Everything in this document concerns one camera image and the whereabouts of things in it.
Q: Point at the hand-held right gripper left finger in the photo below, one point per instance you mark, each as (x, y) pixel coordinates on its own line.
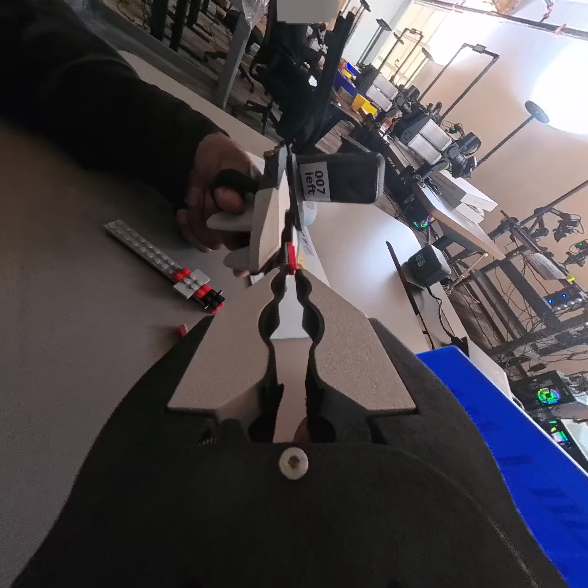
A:
(220, 358)

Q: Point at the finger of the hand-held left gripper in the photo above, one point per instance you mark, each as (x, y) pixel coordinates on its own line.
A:
(268, 229)

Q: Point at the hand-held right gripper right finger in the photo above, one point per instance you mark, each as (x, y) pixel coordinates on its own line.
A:
(358, 363)

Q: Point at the grey red brick assembly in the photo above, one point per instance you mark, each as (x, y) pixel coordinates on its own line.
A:
(151, 257)

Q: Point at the blue plastic bin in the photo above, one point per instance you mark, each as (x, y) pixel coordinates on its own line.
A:
(505, 459)

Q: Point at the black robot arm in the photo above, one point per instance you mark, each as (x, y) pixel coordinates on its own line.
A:
(461, 154)

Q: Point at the dark flat desk strip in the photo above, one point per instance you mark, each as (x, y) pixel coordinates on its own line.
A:
(406, 285)

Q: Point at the grey desk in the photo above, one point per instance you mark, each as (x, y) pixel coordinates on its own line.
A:
(92, 367)

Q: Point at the person's left hand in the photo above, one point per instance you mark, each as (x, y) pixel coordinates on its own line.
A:
(202, 183)

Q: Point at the yellow storage bin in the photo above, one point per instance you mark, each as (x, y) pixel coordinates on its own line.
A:
(365, 104)

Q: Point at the pale blue instruction booklet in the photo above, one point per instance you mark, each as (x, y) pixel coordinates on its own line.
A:
(291, 321)

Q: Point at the white black robot unit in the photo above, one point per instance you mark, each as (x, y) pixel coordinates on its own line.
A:
(425, 131)

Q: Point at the small blue storage bin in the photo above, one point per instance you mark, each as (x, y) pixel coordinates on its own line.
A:
(347, 76)

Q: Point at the black charger box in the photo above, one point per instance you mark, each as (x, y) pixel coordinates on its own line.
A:
(427, 264)

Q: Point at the white flat box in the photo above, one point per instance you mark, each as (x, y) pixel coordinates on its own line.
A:
(464, 193)

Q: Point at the white side table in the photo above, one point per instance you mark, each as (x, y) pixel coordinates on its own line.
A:
(459, 225)

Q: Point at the computer tower with lit fan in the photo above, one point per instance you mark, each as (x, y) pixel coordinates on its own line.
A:
(546, 395)

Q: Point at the black floor lamp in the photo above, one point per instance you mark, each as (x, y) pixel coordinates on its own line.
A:
(536, 111)

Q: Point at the black light stand frame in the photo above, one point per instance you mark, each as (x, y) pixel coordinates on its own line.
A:
(480, 48)

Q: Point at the black camera tripod rig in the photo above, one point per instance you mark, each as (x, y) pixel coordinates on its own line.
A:
(562, 227)

